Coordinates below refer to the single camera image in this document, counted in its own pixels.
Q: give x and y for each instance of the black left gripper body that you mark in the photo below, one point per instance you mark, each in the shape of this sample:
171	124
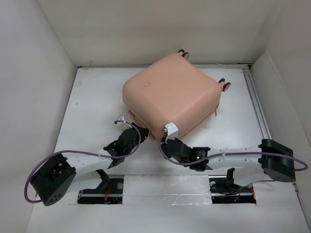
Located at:
136	142

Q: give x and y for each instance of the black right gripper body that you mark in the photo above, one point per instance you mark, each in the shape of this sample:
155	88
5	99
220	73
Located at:
164	145

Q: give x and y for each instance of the pink hard-shell suitcase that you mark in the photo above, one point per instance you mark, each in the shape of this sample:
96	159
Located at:
172	90

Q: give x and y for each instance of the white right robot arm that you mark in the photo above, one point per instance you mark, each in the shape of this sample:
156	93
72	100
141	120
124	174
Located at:
269	160

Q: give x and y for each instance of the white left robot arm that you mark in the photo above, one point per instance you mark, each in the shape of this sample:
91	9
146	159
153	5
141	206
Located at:
57	175

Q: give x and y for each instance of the white foam cover block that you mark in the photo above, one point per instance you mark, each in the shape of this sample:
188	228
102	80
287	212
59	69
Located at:
166	190

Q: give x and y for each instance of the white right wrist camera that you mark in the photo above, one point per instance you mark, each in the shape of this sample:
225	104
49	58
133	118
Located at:
170	131

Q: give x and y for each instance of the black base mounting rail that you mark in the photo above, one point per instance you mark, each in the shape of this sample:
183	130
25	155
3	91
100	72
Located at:
220	193

